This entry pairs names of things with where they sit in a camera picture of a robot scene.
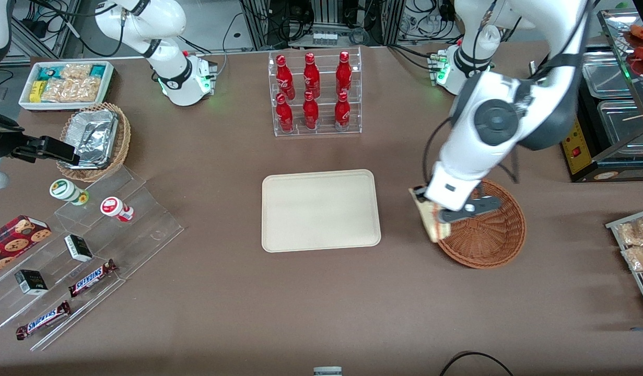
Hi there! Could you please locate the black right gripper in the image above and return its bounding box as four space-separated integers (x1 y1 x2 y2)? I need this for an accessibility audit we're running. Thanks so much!
0 111 80 165

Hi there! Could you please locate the triangular sandwich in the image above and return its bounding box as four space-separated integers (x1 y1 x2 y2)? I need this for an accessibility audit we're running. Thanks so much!
409 186 453 244

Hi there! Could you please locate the aluminium foil tray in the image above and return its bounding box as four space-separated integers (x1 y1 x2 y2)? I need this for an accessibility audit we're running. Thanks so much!
64 110 119 169

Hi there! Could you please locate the light wicker basket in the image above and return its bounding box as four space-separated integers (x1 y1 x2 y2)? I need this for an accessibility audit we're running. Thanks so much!
56 102 131 182

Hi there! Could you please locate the brown wicker basket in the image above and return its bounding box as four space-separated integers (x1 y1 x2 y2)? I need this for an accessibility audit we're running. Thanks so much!
437 178 527 269

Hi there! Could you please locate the beige plastic tray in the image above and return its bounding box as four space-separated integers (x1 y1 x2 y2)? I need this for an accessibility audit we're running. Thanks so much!
262 169 382 253

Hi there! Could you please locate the green lid drink cup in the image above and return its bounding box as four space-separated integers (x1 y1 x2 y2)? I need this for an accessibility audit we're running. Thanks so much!
50 179 89 206

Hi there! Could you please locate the white snack box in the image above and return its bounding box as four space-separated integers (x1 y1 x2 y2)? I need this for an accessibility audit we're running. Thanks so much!
18 60 115 113

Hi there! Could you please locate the large rice cracker bag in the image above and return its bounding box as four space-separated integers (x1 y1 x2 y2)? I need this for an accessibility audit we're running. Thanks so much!
41 77 101 103

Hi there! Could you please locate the red lid drink cup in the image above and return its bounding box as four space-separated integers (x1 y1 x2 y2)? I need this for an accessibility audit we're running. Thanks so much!
100 196 135 222

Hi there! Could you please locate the small rice cracker bag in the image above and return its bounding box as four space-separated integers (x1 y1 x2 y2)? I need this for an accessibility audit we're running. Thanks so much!
60 63 93 80

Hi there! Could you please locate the small black box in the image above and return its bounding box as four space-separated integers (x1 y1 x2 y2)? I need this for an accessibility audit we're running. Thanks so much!
14 269 49 296
64 234 93 262

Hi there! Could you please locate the red cookie box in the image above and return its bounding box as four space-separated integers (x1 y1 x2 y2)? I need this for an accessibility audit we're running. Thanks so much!
0 215 52 277

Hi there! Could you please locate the red cola bottle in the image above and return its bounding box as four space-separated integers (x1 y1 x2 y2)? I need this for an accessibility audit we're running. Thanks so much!
302 91 320 130
335 51 353 96
276 55 296 100
303 52 321 99
276 93 295 132
334 91 351 131

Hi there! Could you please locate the clear acrylic step display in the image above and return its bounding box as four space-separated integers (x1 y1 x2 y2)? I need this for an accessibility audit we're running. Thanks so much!
0 166 185 351

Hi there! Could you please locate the clear acrylic bottle rack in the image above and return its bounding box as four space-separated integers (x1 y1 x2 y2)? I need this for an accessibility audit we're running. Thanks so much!
268 47 363 137

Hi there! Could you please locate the Snickers chocolate bar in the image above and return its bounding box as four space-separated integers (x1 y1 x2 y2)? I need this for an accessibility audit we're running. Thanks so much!
16 301 72 340
68 260 118 298

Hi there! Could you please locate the black hot food display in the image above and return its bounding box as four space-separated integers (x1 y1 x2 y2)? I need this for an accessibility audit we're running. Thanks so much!
530 9 643 183

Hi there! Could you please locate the aluminium equipment rack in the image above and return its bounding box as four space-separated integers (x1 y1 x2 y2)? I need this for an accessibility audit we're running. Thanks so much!
240 0 405 50

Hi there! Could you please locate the steel food pan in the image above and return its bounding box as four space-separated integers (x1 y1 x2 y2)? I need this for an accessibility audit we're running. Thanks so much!
582 51 633 100
597 99 643 157

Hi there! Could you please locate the fried snack pack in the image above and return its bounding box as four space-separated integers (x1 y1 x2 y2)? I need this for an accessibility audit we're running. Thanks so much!
616 217 643 246
622 244 643 273

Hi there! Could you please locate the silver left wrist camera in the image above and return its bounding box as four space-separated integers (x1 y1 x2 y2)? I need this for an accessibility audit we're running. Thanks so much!
439 196 503 226

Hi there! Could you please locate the black cable loop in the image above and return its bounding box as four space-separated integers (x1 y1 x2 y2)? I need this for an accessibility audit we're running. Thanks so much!
439 351 515 376

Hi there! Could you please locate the wire rack tray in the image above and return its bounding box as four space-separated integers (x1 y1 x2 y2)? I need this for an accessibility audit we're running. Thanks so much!
606 208 643 320

